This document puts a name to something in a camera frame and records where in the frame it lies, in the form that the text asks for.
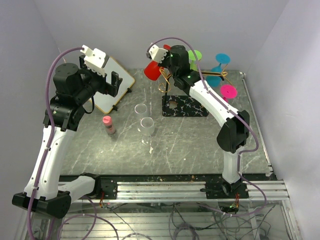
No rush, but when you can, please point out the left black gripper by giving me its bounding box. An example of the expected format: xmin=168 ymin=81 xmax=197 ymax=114
xmin=75 ymin=54 xmax=122 ymax=104

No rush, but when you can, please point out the red plastic wine glass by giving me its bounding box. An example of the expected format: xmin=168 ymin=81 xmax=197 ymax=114
xmin=144 ymin=44 xmax=171 ymax=81

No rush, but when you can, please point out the green plastic wine glass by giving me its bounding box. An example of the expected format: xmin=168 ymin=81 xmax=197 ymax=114
xmin=188 ymin=50 xmax=202 ymax=71

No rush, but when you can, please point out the gold wine glass rack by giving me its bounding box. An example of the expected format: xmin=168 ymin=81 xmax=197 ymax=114
xmin=157 ymin=67 xmax=229 ymax=118

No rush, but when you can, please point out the blue plastic wine glass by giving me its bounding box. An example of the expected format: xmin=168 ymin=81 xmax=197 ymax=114
xmin=205 ymin=53 xmax=231 ymax=88

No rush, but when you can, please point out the magenta plastic wine glass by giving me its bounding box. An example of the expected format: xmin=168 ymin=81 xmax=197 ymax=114
xmin=220 ymin=84 xmax=238 ymax=102

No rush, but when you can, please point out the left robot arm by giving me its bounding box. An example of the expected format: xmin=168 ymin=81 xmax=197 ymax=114
xmin=12 ymin=53 xmax=123 ymax=219

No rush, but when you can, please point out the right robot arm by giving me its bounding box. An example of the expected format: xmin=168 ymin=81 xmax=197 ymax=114
xmin=149 ymin=45 xmax=250 ymax=198

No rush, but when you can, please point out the rear clear wine glass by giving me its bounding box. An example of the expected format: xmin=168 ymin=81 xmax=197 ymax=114
xmin=134 ymin=103 xmax=149 ymax=119

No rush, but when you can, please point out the clear wine glass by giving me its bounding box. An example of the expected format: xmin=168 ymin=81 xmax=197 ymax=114
xmin=134 ymin=103 xmax=149 ymax=119
xmin=138 ymin=117 xmax=155 ymax=145

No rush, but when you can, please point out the front clear wine glass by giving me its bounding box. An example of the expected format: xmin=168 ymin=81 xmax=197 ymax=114
xmin=138 ymin=117 xmax=155 ymax=145

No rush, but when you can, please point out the gold framed whiteboard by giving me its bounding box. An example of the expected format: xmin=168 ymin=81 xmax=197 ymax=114
xmin=87 ymin=56 xmax=136 ymax=115

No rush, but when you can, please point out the pink capped small bottle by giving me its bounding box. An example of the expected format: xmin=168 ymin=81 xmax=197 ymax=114
xmin=102 ymin=115 xmax=116 ymax=135

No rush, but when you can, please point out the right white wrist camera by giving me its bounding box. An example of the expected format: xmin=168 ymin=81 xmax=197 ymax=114
xmin=146 ymin=43 xmax=170 ymax=64

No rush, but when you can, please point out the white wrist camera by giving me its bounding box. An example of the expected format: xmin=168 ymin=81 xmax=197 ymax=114
xmin=146 ymin=43 xmax=170 ymax=64
xmin=80 ymin=45 xmax=109 ymax=77

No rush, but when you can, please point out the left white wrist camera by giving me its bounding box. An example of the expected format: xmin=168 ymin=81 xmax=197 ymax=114
xmin=80 ymin=45 xmax=109 ymax=77

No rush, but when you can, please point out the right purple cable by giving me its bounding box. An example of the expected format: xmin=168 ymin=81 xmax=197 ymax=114
xmin=145 ymin=36 xmax=268 ymax=218

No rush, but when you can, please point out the purple cable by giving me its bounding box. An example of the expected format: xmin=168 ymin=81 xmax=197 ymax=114
xmin=145 ymin=36 xmax=268 ymax=218
xmin=25 ymin=45 xmax=86 ymax=240

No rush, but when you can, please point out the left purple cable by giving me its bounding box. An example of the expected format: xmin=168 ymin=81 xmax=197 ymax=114
xmin=25 ymin=45 xmax=86 ymax=240

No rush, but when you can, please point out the aluminium mounting rail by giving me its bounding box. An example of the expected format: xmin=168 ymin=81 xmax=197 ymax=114
xmin=57 ymin=180 xmax=291 ymax=204

